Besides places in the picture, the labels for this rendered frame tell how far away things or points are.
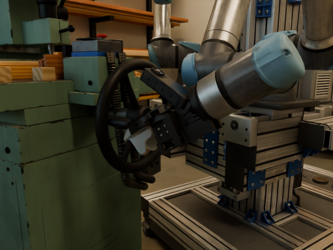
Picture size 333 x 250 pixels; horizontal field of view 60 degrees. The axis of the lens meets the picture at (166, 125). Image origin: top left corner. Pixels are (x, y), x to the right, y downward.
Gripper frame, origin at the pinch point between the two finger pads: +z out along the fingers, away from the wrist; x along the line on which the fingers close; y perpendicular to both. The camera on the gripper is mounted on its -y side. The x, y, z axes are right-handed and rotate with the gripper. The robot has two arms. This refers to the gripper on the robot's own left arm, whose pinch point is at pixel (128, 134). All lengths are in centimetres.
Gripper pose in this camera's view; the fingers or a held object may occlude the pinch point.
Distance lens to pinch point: 61.6
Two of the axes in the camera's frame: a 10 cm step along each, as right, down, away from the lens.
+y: 4.1, 9.1, -1.2
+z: -7.2, 4.0, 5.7
